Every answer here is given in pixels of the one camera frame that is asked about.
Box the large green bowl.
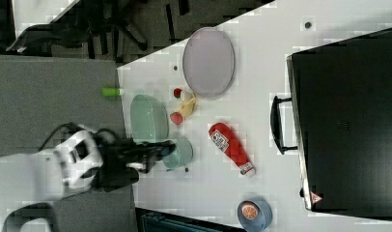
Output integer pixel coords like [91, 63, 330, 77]
[130, 95, 169, 143]

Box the red toy fruit lower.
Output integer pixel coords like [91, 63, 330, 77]
[170, 112, 183, 126]

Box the small green cup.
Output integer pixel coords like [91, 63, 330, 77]
[162, 137, 193, 169]

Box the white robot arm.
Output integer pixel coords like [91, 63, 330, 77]
[0, 130, 176, 232]

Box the black office chair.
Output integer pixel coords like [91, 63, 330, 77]
[6, 0, 148, 53]

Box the green marker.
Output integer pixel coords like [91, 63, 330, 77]
[101, 87, 124, 97]

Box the black toaster oven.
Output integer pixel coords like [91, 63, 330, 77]
[287, 28, 392, 221]

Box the dark teal crate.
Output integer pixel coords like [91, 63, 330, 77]
[135, 207, 246, 232]

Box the red toy fruit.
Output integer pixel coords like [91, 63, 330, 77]
[170, 112, 183, 126]
[173, 88, 182, 99]

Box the black oven door handle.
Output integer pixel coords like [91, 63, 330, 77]
[270, 96, 297, 155]

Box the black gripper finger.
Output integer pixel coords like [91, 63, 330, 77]
[143, 141, 176, 155]
[142, 155, 162, 173]

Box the lilac oval plate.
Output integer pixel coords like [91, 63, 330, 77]
[182, 27, 235, 99]

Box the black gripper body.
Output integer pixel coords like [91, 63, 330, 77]
[96, 138, 145, 190]

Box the blue bowl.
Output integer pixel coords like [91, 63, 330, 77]
[237, 196, 272, 232]

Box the red toy fruit upper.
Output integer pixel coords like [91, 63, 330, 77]
[173, 88, 182, 99]

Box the red ketchup bottle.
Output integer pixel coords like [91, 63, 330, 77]
[209, 123, 256, 177]

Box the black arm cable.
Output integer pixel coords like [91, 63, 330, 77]
[39, 122, 118, 153]

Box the orange slice toy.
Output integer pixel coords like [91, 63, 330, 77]
[241, 202, 259, 219]

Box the yellow toy banana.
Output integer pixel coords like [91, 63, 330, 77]
[176, 91, 197, 117]

